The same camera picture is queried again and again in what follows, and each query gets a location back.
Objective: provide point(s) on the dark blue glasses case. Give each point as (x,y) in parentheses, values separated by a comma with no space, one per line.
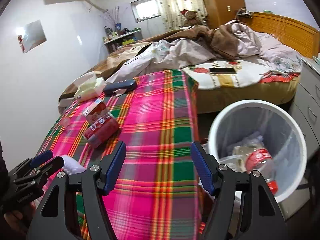
(121,86)

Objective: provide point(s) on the branches in blue vase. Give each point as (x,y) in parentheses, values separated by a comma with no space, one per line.
(114,15)

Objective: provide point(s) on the grey drawer cabinet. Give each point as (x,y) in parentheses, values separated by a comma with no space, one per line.
(305,106)

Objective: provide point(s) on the red milk drink can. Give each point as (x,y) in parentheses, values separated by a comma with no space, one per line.
(101,130)

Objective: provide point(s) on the brown paper bag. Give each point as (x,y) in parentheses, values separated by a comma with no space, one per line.
(251,154)

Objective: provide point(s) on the silver wall panel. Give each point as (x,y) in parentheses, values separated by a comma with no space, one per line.
(30,36)

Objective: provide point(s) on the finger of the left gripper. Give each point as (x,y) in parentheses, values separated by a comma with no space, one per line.
(42,174)
(28,165)

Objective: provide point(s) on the person left hand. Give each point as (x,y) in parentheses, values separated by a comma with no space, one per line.
(19,220)

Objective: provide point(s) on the floral bed sheet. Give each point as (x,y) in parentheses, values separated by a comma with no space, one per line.
(248,71)

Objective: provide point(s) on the light pink duvet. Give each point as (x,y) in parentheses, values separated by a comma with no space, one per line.
(262,45)

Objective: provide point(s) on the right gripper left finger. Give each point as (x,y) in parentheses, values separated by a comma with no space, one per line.
(57,216)

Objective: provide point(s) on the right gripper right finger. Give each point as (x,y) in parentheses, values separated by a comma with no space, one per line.
(260,216)

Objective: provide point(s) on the brown blanket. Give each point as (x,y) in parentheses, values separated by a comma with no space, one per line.
(172,50)

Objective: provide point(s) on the clear plastic cup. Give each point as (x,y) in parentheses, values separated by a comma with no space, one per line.
(66,123)

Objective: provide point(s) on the clear bottle red cap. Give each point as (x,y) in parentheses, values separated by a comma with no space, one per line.
(267,169)

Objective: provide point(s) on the plaid pink green tablecloth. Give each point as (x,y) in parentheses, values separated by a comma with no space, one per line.
(156,194)

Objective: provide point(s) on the black smartphone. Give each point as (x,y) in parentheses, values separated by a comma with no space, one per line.
(222,70)

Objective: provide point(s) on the wall shelf with items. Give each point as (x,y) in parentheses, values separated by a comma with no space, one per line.
(115,41)

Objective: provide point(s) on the brown teddy bear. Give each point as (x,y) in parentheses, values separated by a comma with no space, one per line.
(191,18)

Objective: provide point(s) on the small window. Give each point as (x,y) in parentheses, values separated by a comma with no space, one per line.
(145,10)

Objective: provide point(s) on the white round trash bin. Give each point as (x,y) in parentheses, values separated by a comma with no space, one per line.
(257,135)

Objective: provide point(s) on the wooden bed headboard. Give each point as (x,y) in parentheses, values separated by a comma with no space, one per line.
(293,33)

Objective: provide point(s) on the red white snack carton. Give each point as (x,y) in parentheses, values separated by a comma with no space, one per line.
(95,111)

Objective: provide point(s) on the floral curtain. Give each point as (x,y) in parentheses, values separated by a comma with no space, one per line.
(171,11)

